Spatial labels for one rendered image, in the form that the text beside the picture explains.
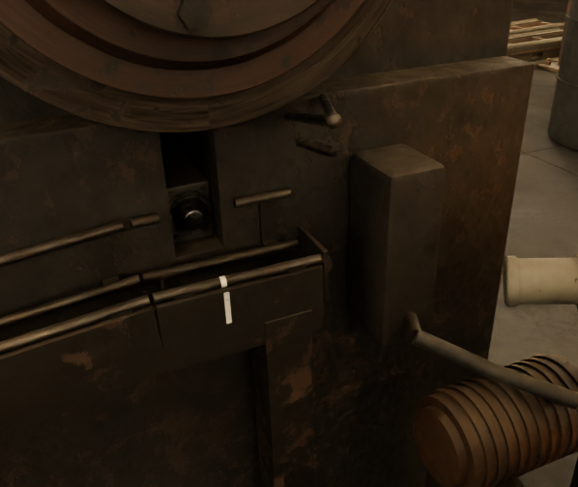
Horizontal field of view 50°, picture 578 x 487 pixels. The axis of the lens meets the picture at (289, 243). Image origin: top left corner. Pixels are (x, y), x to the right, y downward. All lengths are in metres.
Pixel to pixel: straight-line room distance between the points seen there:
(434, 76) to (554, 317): 1.25
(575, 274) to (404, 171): 0.22
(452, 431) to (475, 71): 0.45
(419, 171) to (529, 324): 1.24
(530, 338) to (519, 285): 1.10
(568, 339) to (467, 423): 1.13
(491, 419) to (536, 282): 0.17
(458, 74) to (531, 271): 0.26
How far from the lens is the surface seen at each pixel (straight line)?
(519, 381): 0.79
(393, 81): 0.79
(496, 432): 0.79
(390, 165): 0.71
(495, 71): 0.87
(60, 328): 0.65
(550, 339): 1.86
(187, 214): 0.74
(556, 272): 0.76
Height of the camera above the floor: 1.06
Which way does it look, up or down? 28 degrees down
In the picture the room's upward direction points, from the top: 2 degrees counter-clockwise
